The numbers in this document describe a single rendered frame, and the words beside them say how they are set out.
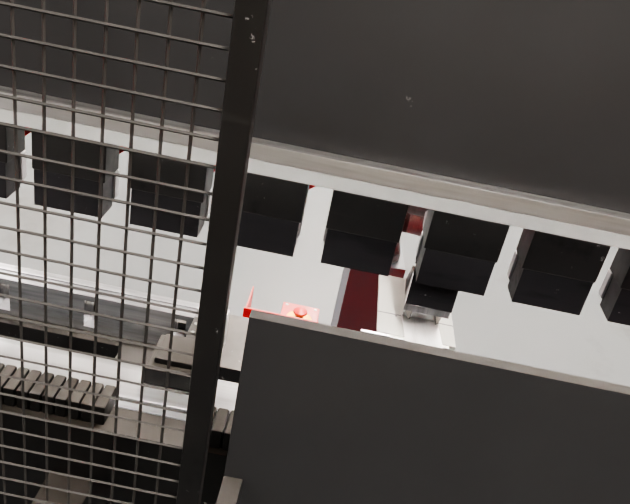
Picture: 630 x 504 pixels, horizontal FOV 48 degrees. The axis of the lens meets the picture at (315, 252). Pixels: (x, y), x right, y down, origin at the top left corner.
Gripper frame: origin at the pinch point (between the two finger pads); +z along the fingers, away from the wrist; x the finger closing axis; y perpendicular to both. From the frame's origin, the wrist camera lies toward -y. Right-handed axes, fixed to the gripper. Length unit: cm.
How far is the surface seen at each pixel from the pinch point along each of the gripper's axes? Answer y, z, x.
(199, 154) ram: 32, -17, -53
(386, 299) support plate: -6.4, -3.4, -8.2
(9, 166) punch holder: 23, -10, -92
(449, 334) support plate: 1.0, 2.9, 6.6
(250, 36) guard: 114, -1, -35
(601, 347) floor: -194, -33, 124
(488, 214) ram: 31.9, -17.2, 4.0
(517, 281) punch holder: 22.3, -7.6, 14.1
